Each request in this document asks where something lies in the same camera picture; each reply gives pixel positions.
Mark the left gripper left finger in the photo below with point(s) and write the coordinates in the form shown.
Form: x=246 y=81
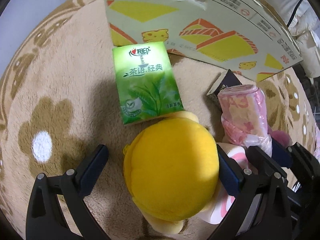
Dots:
x=45 y=219

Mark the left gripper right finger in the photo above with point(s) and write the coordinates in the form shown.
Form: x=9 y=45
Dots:
x=260 y=211

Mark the pink swirl roll plush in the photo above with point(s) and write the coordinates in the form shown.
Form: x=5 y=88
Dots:
x=228 y=185

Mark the pink plush bear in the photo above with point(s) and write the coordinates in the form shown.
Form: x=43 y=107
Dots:
x=280 y=136

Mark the pink cloth roll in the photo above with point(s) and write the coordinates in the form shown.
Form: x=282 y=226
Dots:
x=244 y=117

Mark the yellow plush toy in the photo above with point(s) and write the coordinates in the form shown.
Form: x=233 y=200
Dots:
x=171 y=171

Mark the dark small book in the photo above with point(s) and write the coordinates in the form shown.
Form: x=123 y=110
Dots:
x=225 y=80

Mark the green tissue pack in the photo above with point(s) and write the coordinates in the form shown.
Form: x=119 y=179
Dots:
x=145 y=82

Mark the beige floral carpet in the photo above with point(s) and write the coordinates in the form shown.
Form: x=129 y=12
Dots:
x=60 y=88

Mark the cardboard box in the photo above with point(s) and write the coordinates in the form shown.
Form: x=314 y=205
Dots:
x=246 y=36

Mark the cream padded chair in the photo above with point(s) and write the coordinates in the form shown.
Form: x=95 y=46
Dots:
x=303 y=24

